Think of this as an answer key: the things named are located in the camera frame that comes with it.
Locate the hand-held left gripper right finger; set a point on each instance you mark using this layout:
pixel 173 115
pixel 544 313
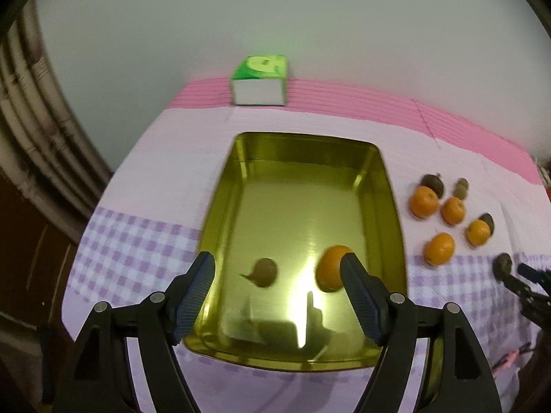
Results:
pixel 361 297

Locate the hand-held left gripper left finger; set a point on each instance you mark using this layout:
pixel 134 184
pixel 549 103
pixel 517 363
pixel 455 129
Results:
pixel 196 297

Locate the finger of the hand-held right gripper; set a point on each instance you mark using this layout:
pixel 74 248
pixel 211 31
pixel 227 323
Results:
pixel 527 294
pixel 536 273

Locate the dark brown wrinkled fruit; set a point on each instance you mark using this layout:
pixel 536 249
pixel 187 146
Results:
pixel 502 264
pixel 434 183
pixel 490 222

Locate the orange tangerine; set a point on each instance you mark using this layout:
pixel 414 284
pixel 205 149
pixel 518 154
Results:
pixel 329 266
pixel 439 248
pixel 478 233
pixel 424 203
pixel 453 211

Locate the gold metal tray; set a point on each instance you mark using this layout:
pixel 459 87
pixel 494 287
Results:
pixel 292 206

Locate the round brown longan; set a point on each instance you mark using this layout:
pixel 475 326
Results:
pixel 264 272

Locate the small brown longan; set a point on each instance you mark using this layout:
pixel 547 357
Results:
pixel 463 183
pixel 460 192

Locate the pink purple checked tablecloth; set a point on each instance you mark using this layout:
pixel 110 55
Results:
pixel 172 159

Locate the green white tissue box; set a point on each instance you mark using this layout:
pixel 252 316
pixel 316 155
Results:
pixel 258 90

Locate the beige patterned curtain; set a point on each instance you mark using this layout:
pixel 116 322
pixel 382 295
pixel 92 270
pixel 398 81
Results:
pixel 38 137

